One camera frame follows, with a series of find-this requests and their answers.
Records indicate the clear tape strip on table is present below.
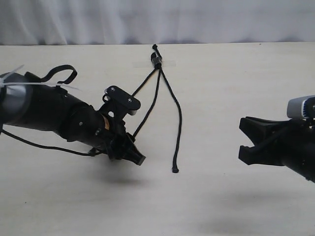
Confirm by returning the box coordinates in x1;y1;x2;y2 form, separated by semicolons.
132;60;178;69

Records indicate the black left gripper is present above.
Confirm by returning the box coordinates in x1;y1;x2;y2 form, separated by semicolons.
98;108;146;165

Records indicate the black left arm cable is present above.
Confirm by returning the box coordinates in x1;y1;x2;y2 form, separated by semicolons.
0;127;109;158

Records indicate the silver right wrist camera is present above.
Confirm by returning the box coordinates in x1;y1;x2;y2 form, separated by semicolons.
286;95;315;119

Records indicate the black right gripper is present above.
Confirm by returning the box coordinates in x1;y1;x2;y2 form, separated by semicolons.
238;117;315;182

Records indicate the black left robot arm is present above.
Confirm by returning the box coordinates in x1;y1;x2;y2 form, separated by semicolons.
0;73;146;165

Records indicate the white zip tie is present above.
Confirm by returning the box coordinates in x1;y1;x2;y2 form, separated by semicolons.
0;64;79;90

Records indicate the white curtain backdrop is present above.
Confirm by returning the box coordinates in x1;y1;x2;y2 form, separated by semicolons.
0;0;315;45

